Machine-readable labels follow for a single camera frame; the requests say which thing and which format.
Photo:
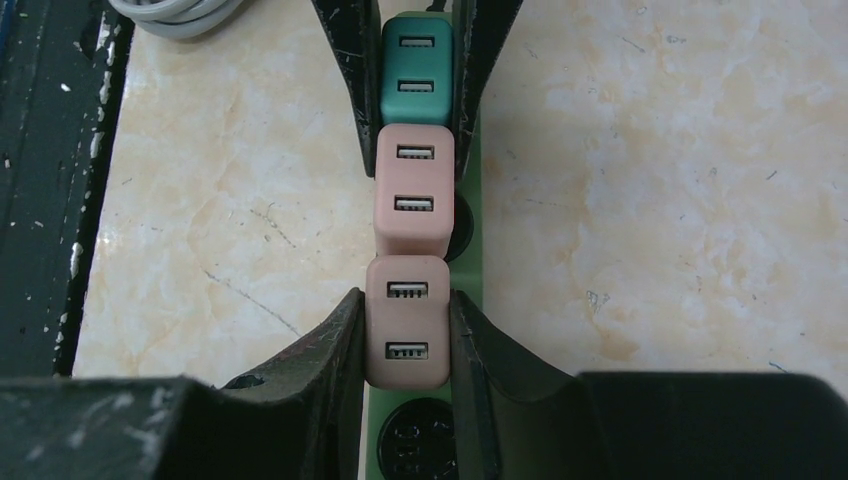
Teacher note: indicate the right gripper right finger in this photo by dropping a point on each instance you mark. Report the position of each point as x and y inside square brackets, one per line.
[518, 417]

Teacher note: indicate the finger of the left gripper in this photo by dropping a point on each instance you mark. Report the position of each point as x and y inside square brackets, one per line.
[353, 31]
[481, 28]

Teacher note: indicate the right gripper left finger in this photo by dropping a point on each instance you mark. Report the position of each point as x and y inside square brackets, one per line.
[295, 416]

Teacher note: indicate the teal plug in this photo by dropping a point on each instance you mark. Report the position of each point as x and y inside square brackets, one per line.
[417, 78]

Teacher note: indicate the green long power strip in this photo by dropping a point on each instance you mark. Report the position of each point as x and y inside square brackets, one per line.
[410, 433]

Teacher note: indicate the pink plug green strip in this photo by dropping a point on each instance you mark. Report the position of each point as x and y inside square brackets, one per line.
[407, 322]
[414, 190]

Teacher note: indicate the grey coiled cable small strip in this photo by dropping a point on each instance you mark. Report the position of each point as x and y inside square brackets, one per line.
[176, 19]

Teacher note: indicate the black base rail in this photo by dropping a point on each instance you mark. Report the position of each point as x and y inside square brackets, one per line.
[63, 69]

